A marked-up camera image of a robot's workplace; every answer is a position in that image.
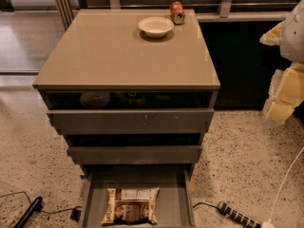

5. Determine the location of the top grey drawer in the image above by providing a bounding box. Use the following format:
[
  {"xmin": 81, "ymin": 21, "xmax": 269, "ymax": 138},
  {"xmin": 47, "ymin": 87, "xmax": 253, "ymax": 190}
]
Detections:
[{"xmin": 47, "ymin": 108, "xmax": 214, "ymax": 135}]

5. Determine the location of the tan drawer cabinet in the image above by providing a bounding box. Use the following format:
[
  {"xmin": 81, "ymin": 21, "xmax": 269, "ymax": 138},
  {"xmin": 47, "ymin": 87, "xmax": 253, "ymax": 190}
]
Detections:
[{"xmin": 32, "ymin": 9, "xmax": 221, "ymax": 228}]

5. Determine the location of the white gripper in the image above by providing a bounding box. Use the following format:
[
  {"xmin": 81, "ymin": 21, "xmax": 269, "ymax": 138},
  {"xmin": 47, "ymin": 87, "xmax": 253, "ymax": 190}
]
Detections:
[{"xmin": 259, "ymin": 0, "xmax": 304, "ymax": 124}]

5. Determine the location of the black power strip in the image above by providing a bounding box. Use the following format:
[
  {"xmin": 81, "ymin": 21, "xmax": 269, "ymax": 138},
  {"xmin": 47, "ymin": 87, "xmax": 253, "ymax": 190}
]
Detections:
[{"xmin": 218, "ymin": 201, "xmax": 261, "ymax": 228}]

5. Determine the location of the orange soda can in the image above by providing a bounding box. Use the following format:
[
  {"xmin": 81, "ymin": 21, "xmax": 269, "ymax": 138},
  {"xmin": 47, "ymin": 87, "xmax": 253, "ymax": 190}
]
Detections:
[{"xmin": 170, "ymin": 1, "xmax": 185, "ymax": 25}]

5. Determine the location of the bottom grey drawer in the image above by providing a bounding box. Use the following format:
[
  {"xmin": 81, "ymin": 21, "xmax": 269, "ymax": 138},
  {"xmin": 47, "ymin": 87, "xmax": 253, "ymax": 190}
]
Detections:
[{"xmin": 79, "ymin": 166, "xmax": 196, "ymax": 228}]

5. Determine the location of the black power adapter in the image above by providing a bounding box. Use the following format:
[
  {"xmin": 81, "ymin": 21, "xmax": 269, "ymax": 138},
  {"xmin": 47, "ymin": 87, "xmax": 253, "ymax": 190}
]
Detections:
[{"xmin": 70, "ymin": 207, "xmax": 82, "ymax": 221}]

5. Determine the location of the black bar on floor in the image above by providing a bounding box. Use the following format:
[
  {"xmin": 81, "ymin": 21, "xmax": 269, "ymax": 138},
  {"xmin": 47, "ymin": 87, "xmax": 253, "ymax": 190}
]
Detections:
[{"xmin": 13, "ymin": 196, "xmax": 43, "ymax": 228}]

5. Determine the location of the brown chip bag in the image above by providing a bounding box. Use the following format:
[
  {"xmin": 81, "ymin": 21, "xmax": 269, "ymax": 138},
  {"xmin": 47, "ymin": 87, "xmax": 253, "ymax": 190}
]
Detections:
[{"xmin": 101, "ymin": 187, "xmax": 160, "ymax": 225}]

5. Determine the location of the black floor cable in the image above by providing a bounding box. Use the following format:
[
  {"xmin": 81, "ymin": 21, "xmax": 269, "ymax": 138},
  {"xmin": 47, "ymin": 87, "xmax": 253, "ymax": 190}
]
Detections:
[{"xmin": 0, "ymin": 191, "xmax": 77, "ymax": 215}]

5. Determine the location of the white bowl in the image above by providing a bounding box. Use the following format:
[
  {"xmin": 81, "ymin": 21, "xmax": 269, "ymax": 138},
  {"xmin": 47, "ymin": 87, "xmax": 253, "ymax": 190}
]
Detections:
[{"xmin": 139, "ymin": 17, "xmax": 174, "ymax": 38}]

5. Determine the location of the grey bowl in drawer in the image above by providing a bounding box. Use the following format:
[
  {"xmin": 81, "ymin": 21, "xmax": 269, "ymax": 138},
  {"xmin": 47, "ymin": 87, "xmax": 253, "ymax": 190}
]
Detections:
[{"xmin": 80, "ymin": 91, "xmax": 110, "ymax": 108}]

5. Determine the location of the white cable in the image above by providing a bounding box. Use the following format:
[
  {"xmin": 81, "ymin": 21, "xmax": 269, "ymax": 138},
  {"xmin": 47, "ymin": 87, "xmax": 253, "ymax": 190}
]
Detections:
[{"xmin": 261, "ymin": 146, "xmax": 304, "ymax": 228}]

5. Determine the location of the middle grey drawer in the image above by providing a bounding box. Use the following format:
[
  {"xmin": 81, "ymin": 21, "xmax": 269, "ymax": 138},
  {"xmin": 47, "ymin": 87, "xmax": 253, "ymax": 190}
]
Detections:
[{"xmin": 67, "ymin": 145, "xmax": 202, "ymax": 164}]

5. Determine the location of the grey drawer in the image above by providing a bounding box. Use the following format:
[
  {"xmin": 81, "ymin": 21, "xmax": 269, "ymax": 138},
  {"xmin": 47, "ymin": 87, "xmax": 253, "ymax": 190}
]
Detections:
[
  {"xmin": 79, "ymin": 166, "xmax": 196, "ymax": 228},
  {"xmin": 67, "ymin": 145, "xmax": 202, "ymax": 164},
  {"xmin": 47, "ymin": 108, "xmax": 214, "ymax": 135}
]

